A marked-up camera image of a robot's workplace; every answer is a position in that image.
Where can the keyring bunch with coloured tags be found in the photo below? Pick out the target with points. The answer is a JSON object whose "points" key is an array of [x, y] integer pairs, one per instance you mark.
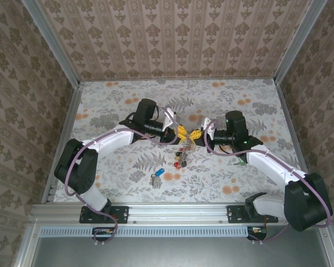
{"points": [[181, 164]]}

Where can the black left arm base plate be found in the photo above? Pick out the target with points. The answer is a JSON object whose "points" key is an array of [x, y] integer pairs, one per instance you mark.
{"points": [[122, 214]]}

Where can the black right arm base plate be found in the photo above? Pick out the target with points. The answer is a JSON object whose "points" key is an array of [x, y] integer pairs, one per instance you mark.
{"points": [[233, 214]]}

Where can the aluminium back rail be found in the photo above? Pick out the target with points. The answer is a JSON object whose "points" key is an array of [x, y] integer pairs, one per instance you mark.
{"points": [[178, 80]]}

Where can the aluminium left side rail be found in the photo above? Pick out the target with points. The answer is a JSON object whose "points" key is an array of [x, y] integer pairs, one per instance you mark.
{"points": [[64, 139]]}

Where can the grey metal shelf plate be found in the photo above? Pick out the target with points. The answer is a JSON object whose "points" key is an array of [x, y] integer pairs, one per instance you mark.
{"points": [[169, 253]]}

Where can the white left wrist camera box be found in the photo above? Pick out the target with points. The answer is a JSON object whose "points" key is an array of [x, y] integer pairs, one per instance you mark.
{"points": [[171, 119]]}

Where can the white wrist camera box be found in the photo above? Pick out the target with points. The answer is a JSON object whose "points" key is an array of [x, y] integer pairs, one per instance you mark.
{"points": [[208, 129], [171, 119]]}

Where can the aluminium mounting rail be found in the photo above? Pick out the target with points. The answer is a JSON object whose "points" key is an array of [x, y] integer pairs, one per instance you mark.
{"points": [[169, 212]]}

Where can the aluminium left upright post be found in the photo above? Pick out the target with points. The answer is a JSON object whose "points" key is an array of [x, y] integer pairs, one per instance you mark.
{"points": [[50, 41]]}

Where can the aluminium upright post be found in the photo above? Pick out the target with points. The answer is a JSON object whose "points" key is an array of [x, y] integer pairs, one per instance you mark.
{"points": [[297, 41], [50, 41]]}

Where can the floral patterned tablecloth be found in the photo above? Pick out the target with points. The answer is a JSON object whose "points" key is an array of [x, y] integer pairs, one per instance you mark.
{"points": [[211, 91]]}

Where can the key with blue tag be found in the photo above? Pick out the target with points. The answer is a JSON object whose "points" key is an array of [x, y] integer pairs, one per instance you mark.
{"points": [[158, 173]]}

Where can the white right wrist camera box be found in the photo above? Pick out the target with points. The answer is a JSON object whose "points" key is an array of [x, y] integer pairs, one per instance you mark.
{"points": [[208, 129]]}

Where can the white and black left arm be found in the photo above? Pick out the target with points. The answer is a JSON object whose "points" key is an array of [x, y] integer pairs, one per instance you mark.
{"points": [[111, 140]]}

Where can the aluminium right side rail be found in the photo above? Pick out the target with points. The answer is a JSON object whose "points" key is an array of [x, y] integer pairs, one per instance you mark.
{"points": [[290, 125]]}

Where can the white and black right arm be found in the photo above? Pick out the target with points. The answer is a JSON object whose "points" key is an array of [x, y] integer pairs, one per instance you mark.
{"points": [[270, 165]]}

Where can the aluminium right upright post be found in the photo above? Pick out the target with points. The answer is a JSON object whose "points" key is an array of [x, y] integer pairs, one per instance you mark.
{"points": [[297, 41]]}

